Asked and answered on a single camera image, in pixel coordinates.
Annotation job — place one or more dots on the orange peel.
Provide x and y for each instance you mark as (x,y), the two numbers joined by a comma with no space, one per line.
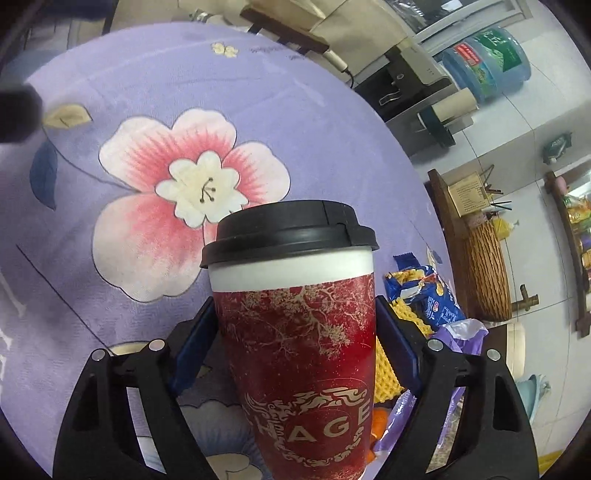
(380,420)

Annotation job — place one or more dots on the red paper coffee cup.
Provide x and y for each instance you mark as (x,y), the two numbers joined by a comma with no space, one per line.
(293,285)

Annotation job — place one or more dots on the woven wicker basket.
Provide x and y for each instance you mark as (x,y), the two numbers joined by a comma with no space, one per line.
(488,274)

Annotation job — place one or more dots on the yellow soap dispenser bottle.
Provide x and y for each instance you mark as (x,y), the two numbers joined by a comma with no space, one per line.
(502,227)

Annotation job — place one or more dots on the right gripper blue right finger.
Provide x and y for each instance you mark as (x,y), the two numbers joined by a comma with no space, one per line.
(412,454)

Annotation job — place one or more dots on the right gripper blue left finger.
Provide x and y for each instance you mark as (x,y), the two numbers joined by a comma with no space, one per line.
(177,366)

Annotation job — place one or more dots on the brass faucet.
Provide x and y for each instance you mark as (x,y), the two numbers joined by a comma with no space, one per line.
(527,302)

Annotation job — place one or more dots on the purple snack bag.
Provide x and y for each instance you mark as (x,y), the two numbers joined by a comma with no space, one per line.
(463,337)

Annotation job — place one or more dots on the blue chip bag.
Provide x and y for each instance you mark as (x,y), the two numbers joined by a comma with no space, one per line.
(418,292)

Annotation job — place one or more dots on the blue water jug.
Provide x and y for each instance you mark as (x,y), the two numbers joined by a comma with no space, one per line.
(490,63)

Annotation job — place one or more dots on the light blue plastic basin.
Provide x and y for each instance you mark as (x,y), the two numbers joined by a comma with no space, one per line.
(532,390)

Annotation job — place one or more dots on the purple floral tablecloth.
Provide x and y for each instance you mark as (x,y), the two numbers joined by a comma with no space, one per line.
(159,132)

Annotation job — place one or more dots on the beige chopstick holder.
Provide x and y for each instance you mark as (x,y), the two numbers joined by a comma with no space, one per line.
(469,195)

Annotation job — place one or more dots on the yellow foam fruit net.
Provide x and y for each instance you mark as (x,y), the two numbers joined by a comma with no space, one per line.
(403,343)

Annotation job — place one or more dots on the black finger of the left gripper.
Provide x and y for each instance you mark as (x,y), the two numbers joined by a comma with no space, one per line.
(20,113)

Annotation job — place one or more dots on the black water dispenser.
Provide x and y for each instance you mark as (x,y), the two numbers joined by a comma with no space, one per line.
(419,102)

